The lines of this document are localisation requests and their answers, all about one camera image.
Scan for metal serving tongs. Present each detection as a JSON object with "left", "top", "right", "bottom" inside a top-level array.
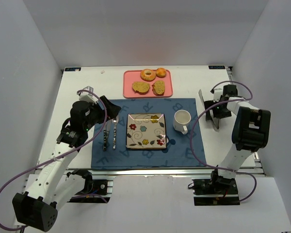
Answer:
[{"left": 198, "top": 89, "right": 221, "bottom": 132}]

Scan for herb bread slice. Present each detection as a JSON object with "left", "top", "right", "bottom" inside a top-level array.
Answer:
[
  {"left": 132, "top": 82, "right": 150, "bottom": 94},
  {"left": 152, "top": 81, "right": 165, "bottom": 96}
]

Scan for round bread roll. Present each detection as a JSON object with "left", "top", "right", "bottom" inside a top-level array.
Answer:
[{"left": 156, "top": 67, "right": 167, "bottom": 78}]

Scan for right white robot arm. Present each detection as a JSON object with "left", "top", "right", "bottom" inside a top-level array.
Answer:
[{"left": 204, "top": 84, "right": 271, "bottom": 188}]

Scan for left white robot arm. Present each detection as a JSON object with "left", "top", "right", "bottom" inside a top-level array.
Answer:
[{"left": 12, "top": 96, "right": 121, "bottom": 232}]

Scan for silver spoon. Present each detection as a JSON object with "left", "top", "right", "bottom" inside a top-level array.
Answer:
[{"left": 113, "top": 116, "right": 119, "bottom": 150}]

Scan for silver knife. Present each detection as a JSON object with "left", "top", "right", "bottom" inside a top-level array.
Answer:
[{"left": 107, "top": 120, "right": 112, "bottom": 138}]

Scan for silver fork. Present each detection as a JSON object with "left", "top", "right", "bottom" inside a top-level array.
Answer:
[{"left": 102, "top": 122, "right": 108, "bottom": 151}]

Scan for white ceramic mug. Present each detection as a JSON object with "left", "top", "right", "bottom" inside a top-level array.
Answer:
[{"left": 173, "top": 110, "right": 191, "bottom": 135}]

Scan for square floral plate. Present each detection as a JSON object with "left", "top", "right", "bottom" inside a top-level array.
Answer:
[{"left": 126, "top": 113, "right": 167, "bottom": 150}]

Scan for right blue table label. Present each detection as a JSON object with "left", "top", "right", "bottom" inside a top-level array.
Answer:
[{"left": 208, "top": 65, "right": 226, "bottom": 69}]

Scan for blue table label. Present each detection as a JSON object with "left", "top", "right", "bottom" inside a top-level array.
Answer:
[
  {"left": 65, "top": 67, "right": 81, "bottom": 72},
  {"left": 208, "top": 65, "right": 226, "bottom": 69}
]

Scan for pink serving tray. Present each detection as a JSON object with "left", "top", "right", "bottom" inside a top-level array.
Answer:
[{"left": 123, "top": 70, "right": 173, "bottom": 99}]

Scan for blue letter placemat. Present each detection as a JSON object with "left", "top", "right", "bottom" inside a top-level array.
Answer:
[{"left": 91, "top": 98, "right": 206, "bottom": 170}]

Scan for left blue table label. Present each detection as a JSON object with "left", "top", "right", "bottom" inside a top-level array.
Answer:
[{"left": 65, "top": 67, "right": 81, "bottom": 72}]

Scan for sesame bagel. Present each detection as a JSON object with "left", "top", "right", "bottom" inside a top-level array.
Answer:
[{"left": 140, "top": 69, "right": 156, "bottom": 82}]

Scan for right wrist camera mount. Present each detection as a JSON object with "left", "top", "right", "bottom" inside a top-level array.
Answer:
[{"left": 210, "top": 88, "right": 223, "bottom": 102}]

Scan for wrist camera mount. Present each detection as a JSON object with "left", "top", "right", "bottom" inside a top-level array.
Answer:
[
  {"left": 77, "top": 86, "right": 97, "bottom": 103},
  {"left": 210, "top": 88, "right": 223, "bottom": 102}
]

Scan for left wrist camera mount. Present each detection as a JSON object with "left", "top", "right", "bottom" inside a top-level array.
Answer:
[{"left": 77, "top": 86, "right": 97, "bottom": 103}]

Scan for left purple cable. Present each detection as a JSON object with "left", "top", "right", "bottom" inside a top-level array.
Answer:
[{"left": 0, "top": 89, "right": 109, "bottom": 230}]

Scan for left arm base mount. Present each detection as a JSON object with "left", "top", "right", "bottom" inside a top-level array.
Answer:
[{"left": 65, "top": 169, "right": 113, "bottom": 203}]

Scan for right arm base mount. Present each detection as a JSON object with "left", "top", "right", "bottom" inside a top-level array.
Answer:
[{"left": 187, "top": 179, "right": 240, "bottom": 206}]

